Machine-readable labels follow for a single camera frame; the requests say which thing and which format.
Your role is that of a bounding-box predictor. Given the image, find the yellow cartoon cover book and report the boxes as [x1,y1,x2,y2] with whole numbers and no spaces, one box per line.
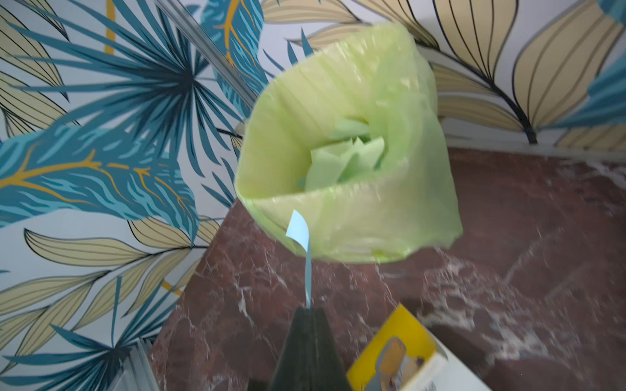
[347,305,489,391]

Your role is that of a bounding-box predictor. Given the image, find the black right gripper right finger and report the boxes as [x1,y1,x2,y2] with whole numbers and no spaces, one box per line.
[312,308,351,391]

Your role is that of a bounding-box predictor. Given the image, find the green paper scraps in bin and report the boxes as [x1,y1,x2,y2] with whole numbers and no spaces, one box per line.
[298,119,386,192]

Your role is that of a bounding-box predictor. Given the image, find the light blue sticky note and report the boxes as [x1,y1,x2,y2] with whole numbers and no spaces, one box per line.
[285,209,314,310]

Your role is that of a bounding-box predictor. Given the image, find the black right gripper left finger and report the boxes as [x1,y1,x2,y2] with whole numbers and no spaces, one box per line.
[267,308,313,391]

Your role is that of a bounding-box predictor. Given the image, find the white bin with green bag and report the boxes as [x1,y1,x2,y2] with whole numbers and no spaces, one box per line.
[235,23,463,263]

